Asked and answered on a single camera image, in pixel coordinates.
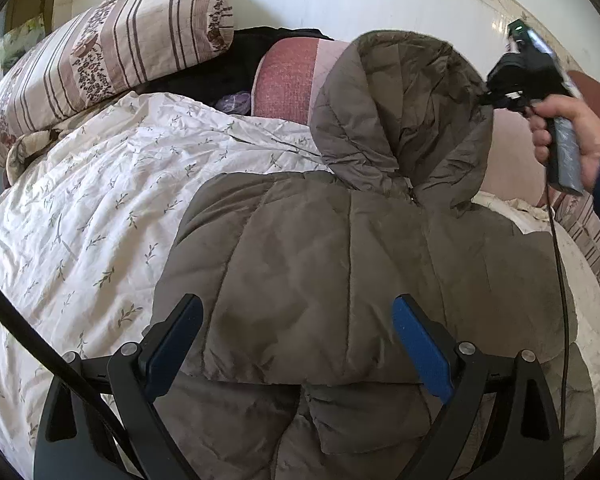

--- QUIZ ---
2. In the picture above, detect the striped floral pillow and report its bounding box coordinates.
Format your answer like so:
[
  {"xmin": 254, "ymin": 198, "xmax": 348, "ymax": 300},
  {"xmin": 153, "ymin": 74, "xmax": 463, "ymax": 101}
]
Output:
[{"xmin": 0, "ymin": 0, "xmax": 236, "ymax": 176}]

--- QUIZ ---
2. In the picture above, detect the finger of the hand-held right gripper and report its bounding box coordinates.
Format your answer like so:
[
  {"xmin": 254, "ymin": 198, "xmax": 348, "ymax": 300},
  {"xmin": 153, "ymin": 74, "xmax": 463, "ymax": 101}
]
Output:
[{"xmin": 476, "ymin": 91, "xmax": 531, "ymax": 110}]

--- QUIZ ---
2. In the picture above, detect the olive hooded puffer jacket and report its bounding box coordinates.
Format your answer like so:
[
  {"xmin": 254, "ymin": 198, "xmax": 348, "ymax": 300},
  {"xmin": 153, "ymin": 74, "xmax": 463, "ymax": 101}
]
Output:
[{"xmin": 150, "ymin": 30, "xmax": 598, "ymax": 480}]

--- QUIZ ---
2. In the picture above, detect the white floral bed quilt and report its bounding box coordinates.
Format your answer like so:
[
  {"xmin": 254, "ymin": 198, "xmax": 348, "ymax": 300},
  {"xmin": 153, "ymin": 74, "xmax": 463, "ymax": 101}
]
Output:
[{"xmin": 0, "ymin": 91, "xmax": 600, "ymax": 480}]

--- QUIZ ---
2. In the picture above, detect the black cloth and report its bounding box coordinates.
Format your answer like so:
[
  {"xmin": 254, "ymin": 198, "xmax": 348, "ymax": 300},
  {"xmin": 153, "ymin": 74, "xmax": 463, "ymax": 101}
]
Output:
[{"xmin": 135, "ymin": 26, "xmax": 336, "ymax": 111}]

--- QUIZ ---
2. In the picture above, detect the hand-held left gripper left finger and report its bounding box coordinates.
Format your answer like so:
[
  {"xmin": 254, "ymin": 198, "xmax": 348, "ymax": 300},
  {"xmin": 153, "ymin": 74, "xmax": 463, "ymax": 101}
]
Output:
[{"xmin": 34, "ymin": 294, "xmax": 205, "ymax": 480}]

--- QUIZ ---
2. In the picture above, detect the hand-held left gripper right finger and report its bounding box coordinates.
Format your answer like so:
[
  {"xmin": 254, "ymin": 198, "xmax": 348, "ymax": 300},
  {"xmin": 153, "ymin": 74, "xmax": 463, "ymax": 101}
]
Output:
[{"xmin": 391, "ymin": 294, "xmax": 566, "ymax": 480}]

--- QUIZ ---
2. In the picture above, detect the purple cloth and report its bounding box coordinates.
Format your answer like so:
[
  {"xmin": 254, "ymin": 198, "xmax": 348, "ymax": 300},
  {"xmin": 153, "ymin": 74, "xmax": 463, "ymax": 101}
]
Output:
[{"xmin": 215, "ymin": 91, "xmax": 253, "ymax": 116}]

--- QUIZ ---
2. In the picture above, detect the green floral cloth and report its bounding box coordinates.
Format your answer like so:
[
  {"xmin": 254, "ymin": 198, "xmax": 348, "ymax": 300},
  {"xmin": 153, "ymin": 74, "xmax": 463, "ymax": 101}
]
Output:
[{"xmin": 0, "ymin": 12, "xmax": 46, "ymax": 66}]

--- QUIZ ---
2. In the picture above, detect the person's right hand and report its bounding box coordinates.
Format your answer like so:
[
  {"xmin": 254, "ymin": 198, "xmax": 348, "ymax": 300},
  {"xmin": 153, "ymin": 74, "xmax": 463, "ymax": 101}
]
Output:
[{"xmin": 527, "ymin": 95, "xmax": 600, "ymax": 193}]

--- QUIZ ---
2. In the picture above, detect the black cable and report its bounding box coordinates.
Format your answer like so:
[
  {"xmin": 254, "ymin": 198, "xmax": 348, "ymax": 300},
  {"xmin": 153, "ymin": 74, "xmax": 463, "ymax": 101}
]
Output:
[{"xmin": 0, "ymin": 265, "xmax": 131, "ymax": 480}]

